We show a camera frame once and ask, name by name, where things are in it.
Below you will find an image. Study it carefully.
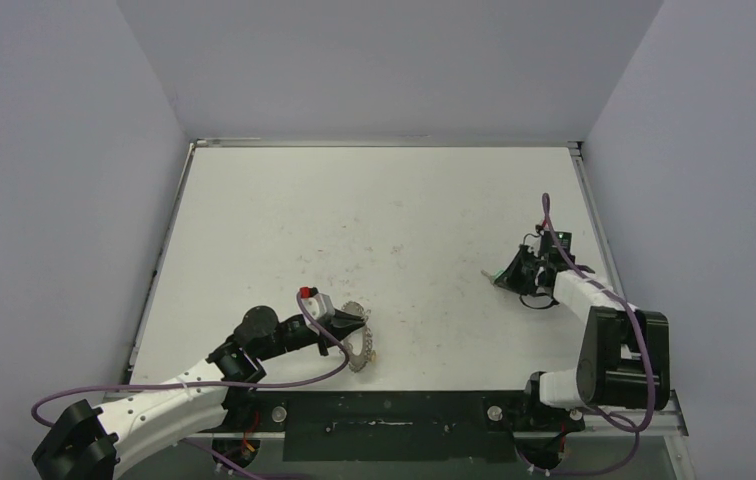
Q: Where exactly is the metal disc with key rings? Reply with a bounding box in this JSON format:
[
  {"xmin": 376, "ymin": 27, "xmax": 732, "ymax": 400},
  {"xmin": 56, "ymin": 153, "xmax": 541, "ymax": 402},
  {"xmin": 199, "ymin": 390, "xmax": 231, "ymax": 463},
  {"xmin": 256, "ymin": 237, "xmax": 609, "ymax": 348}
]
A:
[{"xmin": 343, "ymin": 301, "xmax": 376, "ymax": 373}]

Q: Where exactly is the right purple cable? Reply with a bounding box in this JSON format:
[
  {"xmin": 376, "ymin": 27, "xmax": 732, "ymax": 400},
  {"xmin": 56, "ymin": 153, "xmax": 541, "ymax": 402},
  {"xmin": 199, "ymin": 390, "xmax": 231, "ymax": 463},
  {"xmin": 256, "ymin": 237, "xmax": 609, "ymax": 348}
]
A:
[{"xmin": 517, "ymin": 192, "xmax": 658, "ymax": 477}]

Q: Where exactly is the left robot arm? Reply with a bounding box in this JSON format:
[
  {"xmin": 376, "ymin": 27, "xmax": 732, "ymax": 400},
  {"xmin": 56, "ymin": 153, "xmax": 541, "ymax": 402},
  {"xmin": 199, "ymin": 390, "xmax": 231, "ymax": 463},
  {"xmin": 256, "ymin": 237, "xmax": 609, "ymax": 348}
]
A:
[{"xmin": 31, "ymin": 294, "xmax": 368, "ymax": 479}]

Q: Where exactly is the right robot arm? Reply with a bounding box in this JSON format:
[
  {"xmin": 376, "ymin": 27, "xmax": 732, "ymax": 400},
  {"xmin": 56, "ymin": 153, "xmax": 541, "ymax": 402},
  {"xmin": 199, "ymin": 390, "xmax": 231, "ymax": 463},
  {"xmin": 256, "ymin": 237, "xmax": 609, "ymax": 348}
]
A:
[{"xmin": 488, "ymin": 229, "xmax": 671, "ymax": 429}]

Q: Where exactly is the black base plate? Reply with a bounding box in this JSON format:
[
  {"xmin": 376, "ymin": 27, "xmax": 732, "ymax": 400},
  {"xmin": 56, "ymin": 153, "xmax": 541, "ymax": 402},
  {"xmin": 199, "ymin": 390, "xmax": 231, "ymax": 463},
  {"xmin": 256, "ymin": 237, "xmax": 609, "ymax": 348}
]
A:
[{"xmin": 208, "ymin": 390, "xmax": 585, "ymax": 463}]

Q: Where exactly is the key with green tag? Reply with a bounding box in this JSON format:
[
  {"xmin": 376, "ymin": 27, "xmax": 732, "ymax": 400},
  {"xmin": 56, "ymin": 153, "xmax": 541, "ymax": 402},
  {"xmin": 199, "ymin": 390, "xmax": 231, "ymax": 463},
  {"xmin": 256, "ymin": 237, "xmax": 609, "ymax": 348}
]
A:
[{"xmin": 481, "ymin": 270, "xmax": 503, "ymax": 284}]

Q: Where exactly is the aluminium frame rail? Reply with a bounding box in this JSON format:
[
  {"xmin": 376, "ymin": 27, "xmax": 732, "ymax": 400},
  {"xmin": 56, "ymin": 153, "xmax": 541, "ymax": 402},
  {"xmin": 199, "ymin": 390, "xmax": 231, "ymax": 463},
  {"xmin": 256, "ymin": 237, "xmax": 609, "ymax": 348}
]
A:
[{"xmin": 91, "ymin": 390, "xmax": 689, "ymax": 440}]

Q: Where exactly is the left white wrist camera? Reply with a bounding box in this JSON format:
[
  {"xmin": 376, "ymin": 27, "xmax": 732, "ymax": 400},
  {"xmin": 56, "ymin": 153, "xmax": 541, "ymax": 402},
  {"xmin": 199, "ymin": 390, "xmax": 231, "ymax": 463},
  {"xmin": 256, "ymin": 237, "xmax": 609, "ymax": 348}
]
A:
[{"xmin": 297, "ymin": 287, "xmax": 336, "ymax": 325}]

